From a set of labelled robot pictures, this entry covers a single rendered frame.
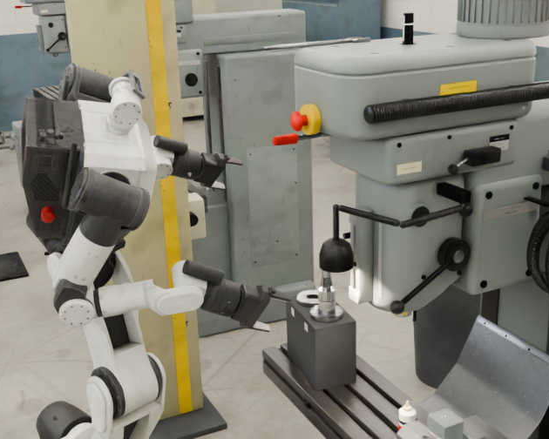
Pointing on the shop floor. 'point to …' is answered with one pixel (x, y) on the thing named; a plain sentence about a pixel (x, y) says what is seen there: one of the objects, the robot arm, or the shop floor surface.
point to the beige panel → (159, 71)
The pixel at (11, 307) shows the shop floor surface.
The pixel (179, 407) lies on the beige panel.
